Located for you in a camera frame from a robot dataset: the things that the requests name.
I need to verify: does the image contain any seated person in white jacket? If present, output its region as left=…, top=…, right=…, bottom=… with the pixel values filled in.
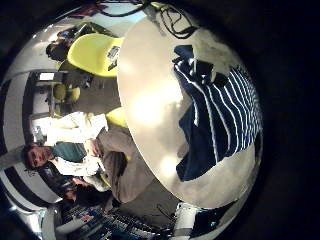
left=20, top=111, right=156, bottom=204

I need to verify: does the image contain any large yellow shell chair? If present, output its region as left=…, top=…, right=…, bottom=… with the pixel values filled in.
left=67, top=32, right=125, bottom=78

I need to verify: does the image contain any black cable on table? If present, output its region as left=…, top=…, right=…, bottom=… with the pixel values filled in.
left=156, top=3, right=199, bottom=39

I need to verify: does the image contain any small yellow chair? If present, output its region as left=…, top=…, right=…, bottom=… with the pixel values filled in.
left=53, top=83, right=67, bottom=102
left=68, top=87, right=82, bottom=104

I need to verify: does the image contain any navy white-striped clothing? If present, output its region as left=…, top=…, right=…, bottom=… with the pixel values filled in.
left=171, top=44, right=263, bottom=183

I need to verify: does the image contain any person in dark clothes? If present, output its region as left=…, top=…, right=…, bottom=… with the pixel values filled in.
left=49, top=173, right=111, bottom=208

